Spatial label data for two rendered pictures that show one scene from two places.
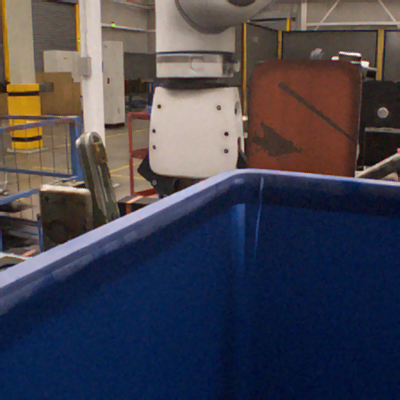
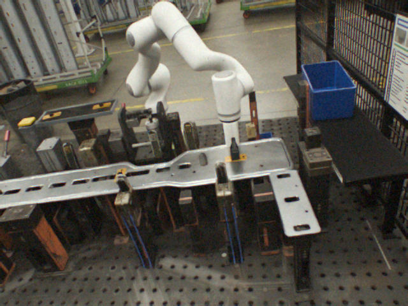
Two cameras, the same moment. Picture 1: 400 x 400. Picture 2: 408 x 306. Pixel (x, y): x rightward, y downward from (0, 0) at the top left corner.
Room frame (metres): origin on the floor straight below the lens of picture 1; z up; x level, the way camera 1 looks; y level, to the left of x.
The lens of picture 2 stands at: (0.88, 0.97, 1.74)
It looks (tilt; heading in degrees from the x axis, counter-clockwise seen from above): 33 degrees down; 256
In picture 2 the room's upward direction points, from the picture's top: 12 degrees counter-clockwise
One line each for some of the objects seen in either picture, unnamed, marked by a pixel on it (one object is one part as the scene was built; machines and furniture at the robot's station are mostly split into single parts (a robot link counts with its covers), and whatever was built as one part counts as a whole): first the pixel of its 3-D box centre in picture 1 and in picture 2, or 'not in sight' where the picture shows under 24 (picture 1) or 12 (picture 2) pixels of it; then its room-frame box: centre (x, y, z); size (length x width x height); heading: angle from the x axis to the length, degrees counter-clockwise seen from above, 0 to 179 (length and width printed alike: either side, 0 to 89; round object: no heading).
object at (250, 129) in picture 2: not in sight; (254, 160); (0.41, -0.09, 0.88); 0.04 x 0.04 x 0.36; 71
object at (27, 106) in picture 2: not in sight; (24, 113); (1.96, -3.05, 0.36); 0.54 x 0.50 x 0.73; 64
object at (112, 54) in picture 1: (103, 75); not in sight; (11.59, 2.30, 1.22); 0.80 x 0.54 x 2.45; 65
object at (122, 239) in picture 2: not in sight; (114, 206); (1.05, -0.17, 0.84); 0.17 x 0.06 x 0.29; 71
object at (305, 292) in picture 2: not in sight; (301, 259); (0.51, 0.42, 0.84); 0.11 x 0.06 x 0.29; 71
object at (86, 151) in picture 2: not in sight; (101, 178); (1.07, -0.35, 0.89); 0.13 x 0.11 x 0.38; 71
